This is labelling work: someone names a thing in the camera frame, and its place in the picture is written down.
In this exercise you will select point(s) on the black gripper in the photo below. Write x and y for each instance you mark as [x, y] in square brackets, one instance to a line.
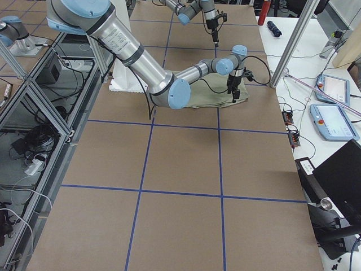
[212, 25]
[233, 82]

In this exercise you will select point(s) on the green long-sleeve shirt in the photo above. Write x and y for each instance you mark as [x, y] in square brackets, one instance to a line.
[211, 91]

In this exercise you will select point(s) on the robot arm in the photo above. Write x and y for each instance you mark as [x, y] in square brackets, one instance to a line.
[209, 13]
[98, 19]

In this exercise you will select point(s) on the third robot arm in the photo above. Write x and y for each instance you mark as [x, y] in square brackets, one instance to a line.
[12, 29]

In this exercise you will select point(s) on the red bottle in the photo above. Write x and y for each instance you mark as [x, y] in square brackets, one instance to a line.
[264, 11]

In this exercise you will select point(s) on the folded dark blue umbrella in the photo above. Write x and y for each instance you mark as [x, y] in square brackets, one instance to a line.
[274, 29]

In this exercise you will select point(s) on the orange connector box far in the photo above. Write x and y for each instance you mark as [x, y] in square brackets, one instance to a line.
[288, 117]

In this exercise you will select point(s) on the orange connector box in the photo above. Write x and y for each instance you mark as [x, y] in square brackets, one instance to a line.
[288, 117]
[294, 138]

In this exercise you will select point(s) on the orange connector box near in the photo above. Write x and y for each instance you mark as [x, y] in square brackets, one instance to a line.
[294, 138]

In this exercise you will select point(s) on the blue teach pendant far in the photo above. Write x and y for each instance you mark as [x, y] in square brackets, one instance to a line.
[335, 87]

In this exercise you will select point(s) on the blue teach pendant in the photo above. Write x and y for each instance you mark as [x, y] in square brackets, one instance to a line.
[332, 123]
[335, 87]

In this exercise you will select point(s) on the blue teach pendant near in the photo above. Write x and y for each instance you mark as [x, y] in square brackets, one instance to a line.
[332, 123]

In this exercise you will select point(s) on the white power strip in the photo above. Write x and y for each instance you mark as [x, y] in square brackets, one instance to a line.
[34, 167]

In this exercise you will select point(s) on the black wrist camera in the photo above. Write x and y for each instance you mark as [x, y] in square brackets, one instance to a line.
[248, 74]
[222, 15]

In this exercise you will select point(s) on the aluminium frame post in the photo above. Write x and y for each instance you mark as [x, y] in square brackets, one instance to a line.
[296, 35]

